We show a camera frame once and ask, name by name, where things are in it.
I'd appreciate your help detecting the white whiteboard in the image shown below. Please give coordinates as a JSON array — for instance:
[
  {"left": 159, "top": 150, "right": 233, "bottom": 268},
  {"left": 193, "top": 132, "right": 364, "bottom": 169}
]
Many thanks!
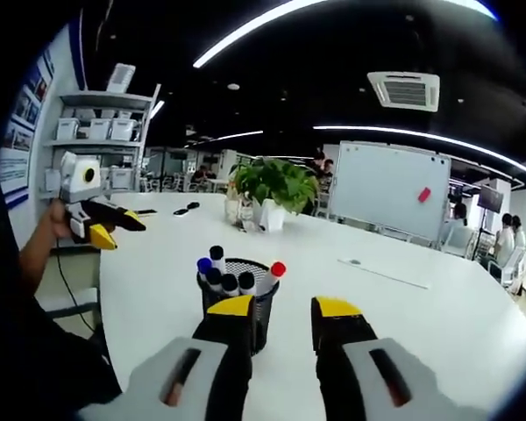
[{"left": 331, "top": 139, "right": 452, "bottom": 245}]

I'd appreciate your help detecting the grey metal shelf unit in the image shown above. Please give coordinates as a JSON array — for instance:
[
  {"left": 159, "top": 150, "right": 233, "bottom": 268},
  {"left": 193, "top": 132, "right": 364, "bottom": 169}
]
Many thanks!
[{"left": 39, "top": 89, "right": 163, "bottom": 201}]

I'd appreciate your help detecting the curved ceiling light strip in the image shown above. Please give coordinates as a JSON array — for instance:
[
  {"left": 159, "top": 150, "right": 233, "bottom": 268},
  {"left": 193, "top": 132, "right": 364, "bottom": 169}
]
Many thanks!
[
  {"left": 313, "top": 125, "right": 526, "bottom": 183},
  {"left": 192, "top": 0, "right": 499, "bottom": 69}
]

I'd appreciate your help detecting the clear glass vase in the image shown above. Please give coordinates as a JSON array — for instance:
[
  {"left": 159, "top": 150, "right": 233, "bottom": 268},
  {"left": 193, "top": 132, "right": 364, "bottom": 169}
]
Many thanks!
[{"left": 224, "top": 186, "right": 255, "bottom": 229}]

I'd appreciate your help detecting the person's left hand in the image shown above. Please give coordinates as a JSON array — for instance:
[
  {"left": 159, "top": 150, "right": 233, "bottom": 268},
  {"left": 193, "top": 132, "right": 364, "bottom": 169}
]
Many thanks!
[{"left": 40, "top": 200, "right": 78, "bottom": 240}]

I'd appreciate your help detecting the small monitor on stand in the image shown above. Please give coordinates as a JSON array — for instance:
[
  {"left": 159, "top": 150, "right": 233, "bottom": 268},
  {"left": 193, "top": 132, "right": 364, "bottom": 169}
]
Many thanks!
[{"left": 480, "top": 186, "right": 505, "bottom": 211}]

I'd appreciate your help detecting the white office chair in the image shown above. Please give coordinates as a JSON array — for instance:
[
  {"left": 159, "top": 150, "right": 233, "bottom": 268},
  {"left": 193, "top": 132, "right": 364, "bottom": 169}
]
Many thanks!
[{"left": 488, "top": 245, "right": 526, "bottom": 290}]

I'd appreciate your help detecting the blue cap whiteboard marker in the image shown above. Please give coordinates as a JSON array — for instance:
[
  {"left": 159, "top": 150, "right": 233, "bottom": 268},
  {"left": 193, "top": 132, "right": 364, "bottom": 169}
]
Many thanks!
[{"left": 195, "top": 257, "right": 215, "bottom": 282}]

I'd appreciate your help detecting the red cap whiteboard marker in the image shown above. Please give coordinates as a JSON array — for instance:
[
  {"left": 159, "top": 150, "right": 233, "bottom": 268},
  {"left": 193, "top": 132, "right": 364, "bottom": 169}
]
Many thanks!
[{"left": 262, "top": 261, "right": 288, "bottom": 290}]

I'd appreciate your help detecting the blue framed wall poster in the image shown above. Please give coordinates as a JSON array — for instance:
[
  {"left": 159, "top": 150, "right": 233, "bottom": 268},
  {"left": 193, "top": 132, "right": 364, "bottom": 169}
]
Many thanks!
[{"left": 0, "top": 25, "right": 84, "bottom": 211}]

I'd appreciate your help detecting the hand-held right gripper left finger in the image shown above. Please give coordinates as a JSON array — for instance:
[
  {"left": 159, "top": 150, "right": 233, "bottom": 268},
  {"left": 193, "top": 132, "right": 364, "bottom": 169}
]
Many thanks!
[{"left": 76, "top": 293, "right": 256, "bottom": 421}]

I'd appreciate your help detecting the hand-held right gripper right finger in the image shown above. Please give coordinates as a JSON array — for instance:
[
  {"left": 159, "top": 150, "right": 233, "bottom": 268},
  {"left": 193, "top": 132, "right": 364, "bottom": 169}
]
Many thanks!
[{"left": 310, "top": 296, "right": 487, "bottom": 421}]

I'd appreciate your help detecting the ceiling air conditioner vent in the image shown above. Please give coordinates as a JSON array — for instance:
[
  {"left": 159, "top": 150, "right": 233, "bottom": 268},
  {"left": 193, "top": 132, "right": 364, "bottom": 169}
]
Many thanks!
[{"left": 366, "top": 71, "right": 442, "bottom": 113}]

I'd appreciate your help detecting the person's black shirt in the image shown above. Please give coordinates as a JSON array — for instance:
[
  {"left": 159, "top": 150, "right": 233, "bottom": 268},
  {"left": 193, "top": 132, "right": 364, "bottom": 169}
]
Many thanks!
[{"left": 0, "top": 188, "right": 124, "bottom": 413}]

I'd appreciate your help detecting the black cable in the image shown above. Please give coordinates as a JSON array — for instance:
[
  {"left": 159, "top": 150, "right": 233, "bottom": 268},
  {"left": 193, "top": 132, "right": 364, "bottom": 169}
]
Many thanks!
[{"left": 54, "top": 247, "right": 97, "bottom": 334}]

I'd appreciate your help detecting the white ribbed box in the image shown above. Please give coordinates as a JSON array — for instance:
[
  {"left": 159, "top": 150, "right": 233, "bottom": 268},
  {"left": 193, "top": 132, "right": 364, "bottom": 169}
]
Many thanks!
[{"left": 107, "top": 62, "right": 137, "bottom": 93}]

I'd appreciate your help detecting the row of white storage boxes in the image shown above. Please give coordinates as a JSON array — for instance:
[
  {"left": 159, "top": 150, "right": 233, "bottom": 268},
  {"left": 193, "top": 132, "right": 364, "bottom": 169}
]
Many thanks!
[{"left": 54, "top": 107, "right": 141, "bottom": 194}]

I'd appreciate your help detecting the black mesh pen holder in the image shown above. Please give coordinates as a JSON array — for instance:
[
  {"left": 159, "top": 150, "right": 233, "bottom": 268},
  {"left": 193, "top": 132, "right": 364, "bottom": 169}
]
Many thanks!
[{"left": 195, "top": 257, "right": 281, "bottom": 354}]

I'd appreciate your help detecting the potted green plant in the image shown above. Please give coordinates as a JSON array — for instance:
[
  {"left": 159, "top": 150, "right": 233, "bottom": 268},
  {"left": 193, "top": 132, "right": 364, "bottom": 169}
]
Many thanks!
[{"left": 230, "top": 157, "right": 321, "bottom": 232}]

